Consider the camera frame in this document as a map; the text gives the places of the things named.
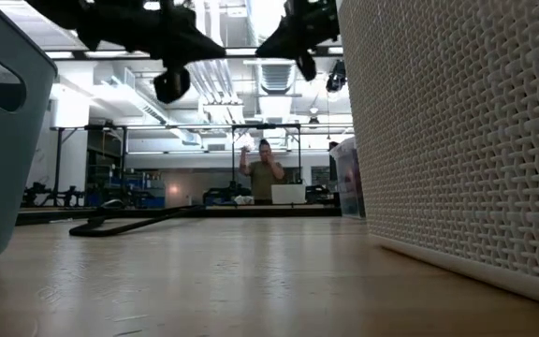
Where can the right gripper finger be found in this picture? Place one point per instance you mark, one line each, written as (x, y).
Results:
(281, 44)

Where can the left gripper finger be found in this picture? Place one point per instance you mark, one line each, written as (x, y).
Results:
(199, 47)

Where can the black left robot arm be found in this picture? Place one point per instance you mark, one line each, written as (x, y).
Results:
(59, 11)

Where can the grey ceiling air vent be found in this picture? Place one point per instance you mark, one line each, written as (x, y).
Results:
(276, 79)

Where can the black ceiling spotlight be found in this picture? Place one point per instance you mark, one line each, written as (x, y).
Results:
(337, 77)

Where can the small hanging ceiling lamp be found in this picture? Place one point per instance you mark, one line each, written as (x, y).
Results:
(314, 117)

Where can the person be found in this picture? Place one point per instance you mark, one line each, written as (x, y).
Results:
(264, 180)

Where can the dark storage shelf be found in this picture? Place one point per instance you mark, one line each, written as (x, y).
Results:
(106, 164)

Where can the white building column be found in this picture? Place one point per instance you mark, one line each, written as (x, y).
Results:
(70, 154)

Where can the white laptop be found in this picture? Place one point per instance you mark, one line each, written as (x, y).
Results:
(288, 194)

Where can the clear plastic bin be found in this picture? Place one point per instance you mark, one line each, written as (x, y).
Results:
(349, 187)

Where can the blue storage bins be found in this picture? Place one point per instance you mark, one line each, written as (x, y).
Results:
(150, 201)

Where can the teal plastic basket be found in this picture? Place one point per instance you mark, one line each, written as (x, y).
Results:
(3, 154)

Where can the white woven basket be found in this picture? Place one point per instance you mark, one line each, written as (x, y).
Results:
(461, 140)

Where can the black overhead frame beam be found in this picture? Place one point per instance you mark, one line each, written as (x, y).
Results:
(77, 55)

